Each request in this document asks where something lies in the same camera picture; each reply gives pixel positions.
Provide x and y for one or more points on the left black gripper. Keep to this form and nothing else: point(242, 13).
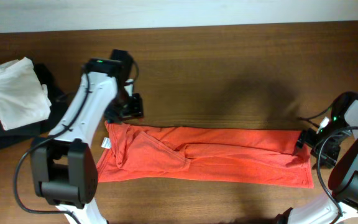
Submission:
point(120, 116)

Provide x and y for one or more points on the folded black garment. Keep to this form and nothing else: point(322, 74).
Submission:
point(58, 109)

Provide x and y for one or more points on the folded white t-shirt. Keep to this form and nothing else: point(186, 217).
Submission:
point(23, 99)

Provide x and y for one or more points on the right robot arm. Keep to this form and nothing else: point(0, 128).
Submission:
point(339, 202)

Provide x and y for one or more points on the red printed t-shirt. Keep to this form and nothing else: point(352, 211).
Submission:
point(228, 155)

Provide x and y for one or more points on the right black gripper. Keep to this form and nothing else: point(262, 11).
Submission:
point(329, 155)

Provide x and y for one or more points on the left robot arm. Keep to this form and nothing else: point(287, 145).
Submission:
point(63, 169)

